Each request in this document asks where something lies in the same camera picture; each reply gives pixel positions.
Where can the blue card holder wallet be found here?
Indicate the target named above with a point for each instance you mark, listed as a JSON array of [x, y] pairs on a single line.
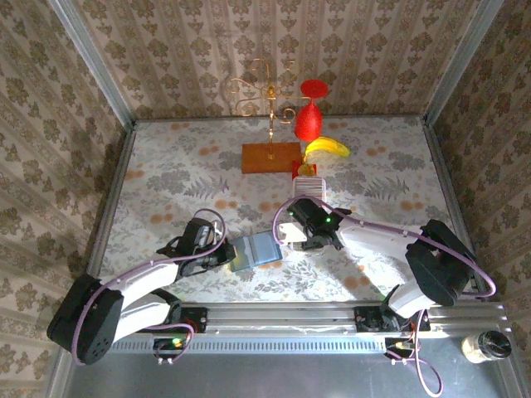
[[259, 250]]

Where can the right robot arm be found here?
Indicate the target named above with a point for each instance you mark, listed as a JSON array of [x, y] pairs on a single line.
[[373, 238]]

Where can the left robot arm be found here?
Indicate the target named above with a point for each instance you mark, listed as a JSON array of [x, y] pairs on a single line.
[[141, 278]]

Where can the small yellow toy piece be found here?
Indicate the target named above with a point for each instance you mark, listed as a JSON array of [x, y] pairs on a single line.
[[307, 169]]

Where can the small red block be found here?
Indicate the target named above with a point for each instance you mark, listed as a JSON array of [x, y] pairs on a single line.
[[295, 168]]

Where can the yellow banana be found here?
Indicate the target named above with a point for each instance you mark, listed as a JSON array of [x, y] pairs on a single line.
[[327, 147]]

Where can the gold stand with wooden base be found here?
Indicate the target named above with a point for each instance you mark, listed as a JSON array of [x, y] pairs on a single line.
[[265, 159]]

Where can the floral tablecloth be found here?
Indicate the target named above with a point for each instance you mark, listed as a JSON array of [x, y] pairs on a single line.
[[186, 157]]

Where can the red wine glass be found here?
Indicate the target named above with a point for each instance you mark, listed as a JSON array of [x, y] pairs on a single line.
[[309, 122]]

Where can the grey metal shelf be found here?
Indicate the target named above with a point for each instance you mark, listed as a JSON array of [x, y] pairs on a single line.
[[269, 377]]

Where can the glass jar with black lid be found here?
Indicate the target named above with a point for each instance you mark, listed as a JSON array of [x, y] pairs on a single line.
[[483, 346]]

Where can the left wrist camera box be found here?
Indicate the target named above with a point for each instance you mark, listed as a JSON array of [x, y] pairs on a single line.
[[206, 235]]

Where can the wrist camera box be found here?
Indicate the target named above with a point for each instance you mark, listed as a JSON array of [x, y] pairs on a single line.
[[290, 233], [206, 235]]

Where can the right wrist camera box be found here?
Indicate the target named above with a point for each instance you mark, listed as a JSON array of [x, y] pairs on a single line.
[[290, 233]]

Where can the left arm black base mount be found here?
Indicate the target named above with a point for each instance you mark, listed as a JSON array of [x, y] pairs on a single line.
[[195, 319]]

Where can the aluminium rail beam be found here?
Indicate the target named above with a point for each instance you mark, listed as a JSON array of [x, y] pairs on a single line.
[[282, 317]]

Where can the aluminium table side rail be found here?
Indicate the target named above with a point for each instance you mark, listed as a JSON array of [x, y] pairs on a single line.
[[447, 186], [111, 199]]

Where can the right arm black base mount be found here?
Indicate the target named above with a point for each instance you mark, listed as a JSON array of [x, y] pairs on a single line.
[[369, 319]]

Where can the aluminium frame post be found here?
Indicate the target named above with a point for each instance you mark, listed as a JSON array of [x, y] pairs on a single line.
[[464, 54], [88, 54]]

